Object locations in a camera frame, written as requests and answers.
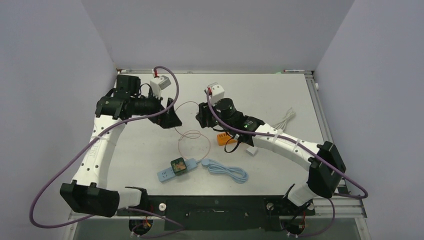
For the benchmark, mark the light blue power strip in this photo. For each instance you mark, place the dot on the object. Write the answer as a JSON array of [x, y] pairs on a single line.
[[167, 174]]

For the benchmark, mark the dark green cube adapter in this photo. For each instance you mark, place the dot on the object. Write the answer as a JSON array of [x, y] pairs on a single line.
[[179, 166]]

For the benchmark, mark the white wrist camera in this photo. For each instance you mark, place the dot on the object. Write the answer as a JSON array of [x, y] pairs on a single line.
[[158, 83], [215, 92]]

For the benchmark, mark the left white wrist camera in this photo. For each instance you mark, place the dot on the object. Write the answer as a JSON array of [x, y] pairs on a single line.
[[158, 83]]

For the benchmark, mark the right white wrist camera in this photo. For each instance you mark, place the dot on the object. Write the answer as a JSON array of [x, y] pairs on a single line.
[[215, 92]]

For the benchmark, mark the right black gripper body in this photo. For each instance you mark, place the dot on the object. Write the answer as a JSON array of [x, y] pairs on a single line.
[[213, 122]]

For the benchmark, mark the white plug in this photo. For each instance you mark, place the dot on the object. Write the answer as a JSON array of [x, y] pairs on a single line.
[[252, 151]]

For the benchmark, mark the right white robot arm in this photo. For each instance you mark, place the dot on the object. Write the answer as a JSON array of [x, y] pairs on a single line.
[[322, 161]]

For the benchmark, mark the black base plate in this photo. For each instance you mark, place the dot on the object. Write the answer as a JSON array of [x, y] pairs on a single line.
[[224, 212]]

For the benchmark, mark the aluminium frame rail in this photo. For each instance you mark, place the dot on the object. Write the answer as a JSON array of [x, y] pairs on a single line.
[[293, 229]]

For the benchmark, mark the orange power strip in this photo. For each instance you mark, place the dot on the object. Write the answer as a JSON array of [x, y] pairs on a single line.
[[223, 139]]

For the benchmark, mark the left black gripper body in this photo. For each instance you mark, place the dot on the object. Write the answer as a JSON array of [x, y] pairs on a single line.
[[153, 105]]

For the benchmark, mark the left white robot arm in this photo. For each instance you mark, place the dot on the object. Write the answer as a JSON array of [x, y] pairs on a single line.
[[87, 193]]

